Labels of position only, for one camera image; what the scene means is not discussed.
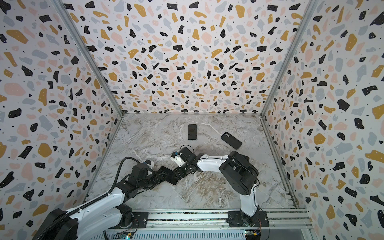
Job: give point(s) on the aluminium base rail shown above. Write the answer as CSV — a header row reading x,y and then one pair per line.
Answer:
x,y
285,224

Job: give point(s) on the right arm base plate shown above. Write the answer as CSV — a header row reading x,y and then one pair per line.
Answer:
x,y
237,219

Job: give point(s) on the left circuit board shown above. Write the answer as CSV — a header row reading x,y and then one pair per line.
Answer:
x,y
124,236

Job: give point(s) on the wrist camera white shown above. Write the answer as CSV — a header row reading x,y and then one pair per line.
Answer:
x,y
175,157
151,164

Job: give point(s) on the right circuit board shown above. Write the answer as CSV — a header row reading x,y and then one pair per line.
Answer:
x,y
253,235

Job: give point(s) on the circuit board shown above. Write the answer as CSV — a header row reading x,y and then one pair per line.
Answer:
x,y
253,235
124,236

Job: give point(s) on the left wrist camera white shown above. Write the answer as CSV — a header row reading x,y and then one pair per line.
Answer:
x,y
151,164

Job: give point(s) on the black phone case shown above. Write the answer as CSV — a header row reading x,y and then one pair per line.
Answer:
x,y
231,140

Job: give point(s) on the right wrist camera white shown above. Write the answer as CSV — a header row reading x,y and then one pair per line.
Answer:
x,y
175,157

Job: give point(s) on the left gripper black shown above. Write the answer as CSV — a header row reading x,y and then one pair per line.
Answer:
x,y
154,175

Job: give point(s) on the silver edged phone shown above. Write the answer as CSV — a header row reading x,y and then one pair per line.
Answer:
x,y
169,175

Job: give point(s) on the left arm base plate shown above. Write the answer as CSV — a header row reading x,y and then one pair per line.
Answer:
x,y
135,220

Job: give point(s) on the purple edged phone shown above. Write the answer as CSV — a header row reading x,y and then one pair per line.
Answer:
x,y
192,132

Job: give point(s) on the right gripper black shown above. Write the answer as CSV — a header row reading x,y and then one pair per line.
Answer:
x,y
186,169

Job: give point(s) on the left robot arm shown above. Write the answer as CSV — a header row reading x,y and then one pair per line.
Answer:
x,y
103,212

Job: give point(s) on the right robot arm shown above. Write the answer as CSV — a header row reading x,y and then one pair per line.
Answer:
x,y
236,169

